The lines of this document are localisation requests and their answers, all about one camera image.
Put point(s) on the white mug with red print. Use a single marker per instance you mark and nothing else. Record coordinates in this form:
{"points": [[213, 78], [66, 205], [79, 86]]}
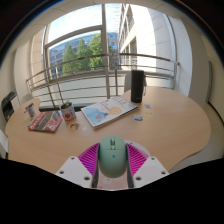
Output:
{"points": [[68, 112]]}

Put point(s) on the mint green computer mouse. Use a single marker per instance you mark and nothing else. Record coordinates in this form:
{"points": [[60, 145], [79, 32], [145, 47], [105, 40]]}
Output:
{"points": [[112, 156]]}

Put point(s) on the tall black cylinder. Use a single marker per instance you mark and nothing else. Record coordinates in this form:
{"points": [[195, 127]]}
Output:
{"points": [[137, 86]]}

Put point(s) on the small blue sticker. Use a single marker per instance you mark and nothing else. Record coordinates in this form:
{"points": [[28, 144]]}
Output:
{"points": [[138, 117]]}

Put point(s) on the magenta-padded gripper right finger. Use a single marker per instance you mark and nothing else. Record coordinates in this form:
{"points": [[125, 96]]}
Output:
{"points": [[150, 170]]}

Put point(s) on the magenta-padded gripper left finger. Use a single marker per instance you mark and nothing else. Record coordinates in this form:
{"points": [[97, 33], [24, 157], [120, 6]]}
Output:
{"points": [[73, 170]]}

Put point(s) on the light blue magazine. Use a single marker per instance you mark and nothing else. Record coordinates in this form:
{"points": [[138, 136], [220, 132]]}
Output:
{"points": [[109, 111]]}

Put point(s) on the red dark magazine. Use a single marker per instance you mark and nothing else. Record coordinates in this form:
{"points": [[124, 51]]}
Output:
{"points": [[46, 121]]}

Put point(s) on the metal balcony railing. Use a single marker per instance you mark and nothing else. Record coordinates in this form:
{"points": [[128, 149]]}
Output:
{"points": [[80, 61]]}

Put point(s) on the black printer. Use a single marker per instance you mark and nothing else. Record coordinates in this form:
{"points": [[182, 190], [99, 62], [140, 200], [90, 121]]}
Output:
{"points": [[8, 106]]}

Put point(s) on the printed drinking glass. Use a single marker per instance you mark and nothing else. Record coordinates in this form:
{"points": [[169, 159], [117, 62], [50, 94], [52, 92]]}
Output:
{"points": [[30, 110]]}

